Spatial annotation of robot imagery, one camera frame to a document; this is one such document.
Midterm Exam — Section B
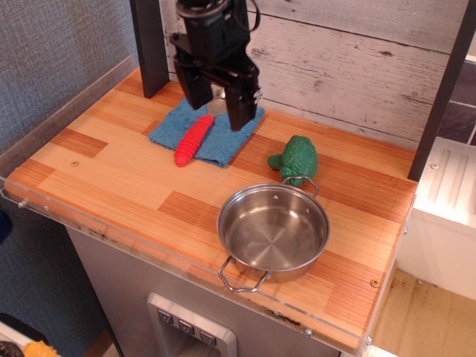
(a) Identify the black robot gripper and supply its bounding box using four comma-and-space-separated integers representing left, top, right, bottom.
170, 7, 260, 132

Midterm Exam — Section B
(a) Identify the green toy broccoli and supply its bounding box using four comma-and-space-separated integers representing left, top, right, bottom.
267, 135, 318, 180

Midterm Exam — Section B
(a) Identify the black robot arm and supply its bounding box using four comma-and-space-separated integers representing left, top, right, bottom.
170, 0, 261, 132

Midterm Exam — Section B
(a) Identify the blue folded cloth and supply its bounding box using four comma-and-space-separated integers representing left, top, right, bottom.
149, 99, 266, 168

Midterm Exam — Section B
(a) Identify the grey toy fridge cabinet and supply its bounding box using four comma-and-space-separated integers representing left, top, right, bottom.
67, 228, 340, 356

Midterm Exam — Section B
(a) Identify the clear acrylic edge guard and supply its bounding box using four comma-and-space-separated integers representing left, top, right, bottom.
0, 176, 417, 354

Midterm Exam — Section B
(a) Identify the silver dispenser panel with buttons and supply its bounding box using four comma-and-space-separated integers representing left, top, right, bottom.
147, 292, 238, 356

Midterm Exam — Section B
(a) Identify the yellow object at bottom left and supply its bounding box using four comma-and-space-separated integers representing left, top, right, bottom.
1, 341, 59, 357

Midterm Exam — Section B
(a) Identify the red-handled metal spoon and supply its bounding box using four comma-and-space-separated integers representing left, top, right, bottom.
174, 89, 227, 167

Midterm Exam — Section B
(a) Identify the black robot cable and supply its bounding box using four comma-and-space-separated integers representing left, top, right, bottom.
247, 0, 261, 33

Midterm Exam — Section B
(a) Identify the dark left shelf post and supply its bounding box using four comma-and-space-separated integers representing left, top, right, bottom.
129, 0, 170, 98

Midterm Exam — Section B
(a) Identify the dark shelf post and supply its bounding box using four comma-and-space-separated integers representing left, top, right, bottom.
129, 0, 170, 98
408, 0, 475, 181

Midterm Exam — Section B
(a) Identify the silver two-handled pot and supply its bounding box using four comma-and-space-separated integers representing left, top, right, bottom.
216, 178, 330, 293

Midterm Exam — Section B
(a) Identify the dark right shelf post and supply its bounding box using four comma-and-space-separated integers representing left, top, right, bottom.
408, 0, 475, 181

